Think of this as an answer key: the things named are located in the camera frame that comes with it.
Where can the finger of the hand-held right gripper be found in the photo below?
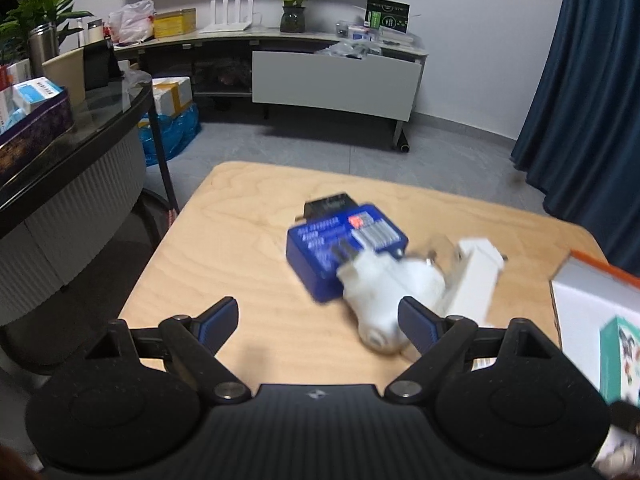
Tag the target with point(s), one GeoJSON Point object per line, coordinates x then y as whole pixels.
{"type": "Point", "coordinates": [626, 416]}

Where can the white router with antennas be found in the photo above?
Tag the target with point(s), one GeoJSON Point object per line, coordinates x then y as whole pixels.
{"type": "Point", "coordinates": [227, 25]}

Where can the blue curtain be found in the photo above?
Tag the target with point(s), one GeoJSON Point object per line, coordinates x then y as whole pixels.
{"type": "Point", "coordinates": [590, 85]}

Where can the dark green display box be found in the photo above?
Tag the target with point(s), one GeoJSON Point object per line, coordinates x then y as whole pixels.
{"type": "Point", "coordinates": [387, 14]}

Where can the white red plastic bag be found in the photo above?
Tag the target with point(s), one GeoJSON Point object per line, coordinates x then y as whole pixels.
{"type": "Point", "coordinates": [131, 22]}

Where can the leafy green plant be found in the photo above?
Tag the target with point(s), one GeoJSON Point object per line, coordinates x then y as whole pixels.
{"type": "Point", "coordinates": [45, 7]}

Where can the white plastic bottle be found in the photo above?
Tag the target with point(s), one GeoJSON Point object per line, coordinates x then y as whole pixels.
{"type": "Point", "coordinates": [390, 285]}

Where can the red white medicine box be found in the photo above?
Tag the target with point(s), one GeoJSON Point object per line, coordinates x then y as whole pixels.
{"type": "Point", "coordinates": [12, 90]}

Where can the blue white medicine box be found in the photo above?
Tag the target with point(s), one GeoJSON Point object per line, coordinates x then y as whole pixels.
{"type": "Point", "coordinates": [37, 92]}

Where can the green white bandage box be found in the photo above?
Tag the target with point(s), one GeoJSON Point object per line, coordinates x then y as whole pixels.
{"type": "Point", "coordinates": [620, 360]}

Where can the small black box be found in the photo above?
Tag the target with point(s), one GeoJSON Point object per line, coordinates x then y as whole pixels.
{"type": "Point", "coordinates": [330, 205]}

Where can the blue box with barcode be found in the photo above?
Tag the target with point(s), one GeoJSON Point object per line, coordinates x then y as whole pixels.
{"type": "Point", "coordinates": [320, 255]}

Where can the blue plastic bag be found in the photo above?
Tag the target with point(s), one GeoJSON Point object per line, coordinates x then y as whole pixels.
{"type": "Point", "coordinates": [170, 132]}

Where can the yellow carton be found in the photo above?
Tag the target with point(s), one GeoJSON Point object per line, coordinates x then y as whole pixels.
{"type": "Point", "coordinates": [174, 24]}

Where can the purple patterned box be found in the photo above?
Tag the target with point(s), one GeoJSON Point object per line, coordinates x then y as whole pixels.
{"type": "Point", "coordinates": [40, 125]}

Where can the white block charger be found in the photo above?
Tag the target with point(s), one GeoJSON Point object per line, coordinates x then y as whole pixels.
{"type": "Point", "coordinates": [475, 280]}

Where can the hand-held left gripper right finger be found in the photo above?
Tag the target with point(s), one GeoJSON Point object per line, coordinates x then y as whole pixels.
{"type": "Point", "coordinates": [417, 325]}

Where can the orange cardboard box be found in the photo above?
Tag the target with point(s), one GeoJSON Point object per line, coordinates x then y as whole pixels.
{"type": "Point", "coordinates": [580, 305]}

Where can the white yellow floor cartons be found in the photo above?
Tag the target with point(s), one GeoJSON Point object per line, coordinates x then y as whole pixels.
{"type": "Point", "coordinates": [172, 95]}

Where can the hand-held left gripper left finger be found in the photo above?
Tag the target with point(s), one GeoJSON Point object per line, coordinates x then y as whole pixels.
{"type": "Point", "coordinates": [220, 317]}

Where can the clear plastic packets pile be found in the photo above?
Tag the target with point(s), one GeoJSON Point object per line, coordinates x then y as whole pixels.
{"type": "Point", "coordinates": [347, 51]}

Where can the black glass side table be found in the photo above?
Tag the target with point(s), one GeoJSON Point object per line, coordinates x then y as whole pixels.
{"type": "Point", "coordinates": [75, 185]}

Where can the steel tumbler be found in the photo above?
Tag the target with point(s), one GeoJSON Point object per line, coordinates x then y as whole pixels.
{"type": "Point", "coordinates": [42, 50]}

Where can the grey white tv cabinet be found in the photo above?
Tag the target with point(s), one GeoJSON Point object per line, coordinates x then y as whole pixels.
{"type": "Point", "coordinates": [335, 80]}

